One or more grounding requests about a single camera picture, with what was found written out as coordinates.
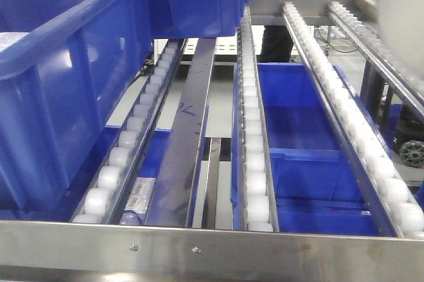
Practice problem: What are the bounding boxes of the stainless steel shelf frame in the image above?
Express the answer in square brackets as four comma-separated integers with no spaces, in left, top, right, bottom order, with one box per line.
[1,0,423,281]

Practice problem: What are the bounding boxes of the white roller rail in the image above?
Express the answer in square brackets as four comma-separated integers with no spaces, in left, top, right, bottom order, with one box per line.
[329,1,423,120]
[70,39,186,224]
[231,7,280,232]
[283,2,423,240]

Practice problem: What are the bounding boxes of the white roller rail far right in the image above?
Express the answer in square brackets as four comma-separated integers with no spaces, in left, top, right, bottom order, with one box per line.
[329,1,423,120]

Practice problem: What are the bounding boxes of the white roller rail middle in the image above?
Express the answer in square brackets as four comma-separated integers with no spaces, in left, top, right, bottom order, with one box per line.
[231,7,280,232]

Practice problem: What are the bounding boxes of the flat steel divider bar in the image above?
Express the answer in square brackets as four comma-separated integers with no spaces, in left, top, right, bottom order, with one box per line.
[145,38,217,228]

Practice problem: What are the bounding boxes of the large blue bin front left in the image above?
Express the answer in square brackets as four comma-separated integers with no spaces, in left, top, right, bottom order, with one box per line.
[1,0,152,210]

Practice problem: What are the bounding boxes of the blue bin lower left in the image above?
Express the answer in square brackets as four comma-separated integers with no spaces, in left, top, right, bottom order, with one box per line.
[66,105,211,226]

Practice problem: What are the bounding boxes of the white roller rail left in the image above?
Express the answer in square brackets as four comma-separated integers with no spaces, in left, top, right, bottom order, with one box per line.
[70,39,186,224]

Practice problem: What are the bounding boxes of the grey caster wheel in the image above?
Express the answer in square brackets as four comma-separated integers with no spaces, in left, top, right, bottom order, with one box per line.
[399,140,423,168]

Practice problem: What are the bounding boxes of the barcode labelled plastic bag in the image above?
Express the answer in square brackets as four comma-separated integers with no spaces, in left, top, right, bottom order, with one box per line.
[120,177,156,226]

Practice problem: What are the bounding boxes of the blue bin lower right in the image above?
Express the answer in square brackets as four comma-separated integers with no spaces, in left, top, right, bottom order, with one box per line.
[231,62,398,237]

